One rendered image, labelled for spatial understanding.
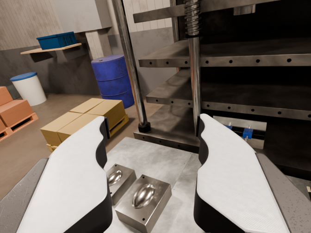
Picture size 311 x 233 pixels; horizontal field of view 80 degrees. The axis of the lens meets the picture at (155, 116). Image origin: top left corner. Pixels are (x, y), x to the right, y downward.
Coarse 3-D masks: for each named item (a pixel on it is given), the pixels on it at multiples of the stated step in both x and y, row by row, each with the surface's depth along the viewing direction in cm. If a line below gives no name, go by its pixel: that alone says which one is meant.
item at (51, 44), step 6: (48, 36) 343; (54, 36) 337; (60, 36) 342; (66, 36) 353; (72, 36) 365; (42, 42) 359; (48, 42) 352; (54, 42) 346; (60, 42) 343; (66, 42) 354; (72, 42) 366; (42, 48) 367; (48, 48) 360; (54, 48) 353
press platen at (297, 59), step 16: (256, 32) 136; (272, 32) 126; (288, 32) 117; (304, 32) 110; (176, 48) 130; (208, 48) 113; (224, 48) 106; (240, 48) 100; (256, 48) 94; (272, 48) 90; (288, 48) 85; (304, 48) 81; (144, 64) 116; (160, 64) 110; (176, 64) 105; (208, 64) 96; (224, 64) 92; (240, 64) 88; (256, 64) 85; (272, 64) 82; (288, 64) 79; (304, 64) 76
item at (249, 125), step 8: (216, 112) 110; (224, 112) 109; (232, 112) 107; (216, 120) 108; (224, 120) 105; (232, 120) 103; (240, 120) 101; (248, 120) 98; (256, 120) 97; (264, 120) 96; (232, 128) 105; (240, 128) 103; (248, 128) 101; (256, 128) 98; (264, 128) 96; (240, 136) 105; (256, 136) 100; (264, 136) 98; (256, 144) 103
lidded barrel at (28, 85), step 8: (32, 72) 476; (16, 80) 434; (24, 80) 437; (32, 80) 450; (16, 88) 450; (24, 88) 445; (32, 88) 453; (40, 88) 472; (24, 96) 456; (32, 96) 459; (40, 96) 472; (32, 104) 468
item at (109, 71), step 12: (96, 60) 346; (108, 60) 327; (120, 60) 331; (96, 72) 337; (108, 72) 329; (120, 72) 337; (108, 84) 340; (120, 84) 344; (108, 96) 353; (120, 96) 353; (132, 96) 374
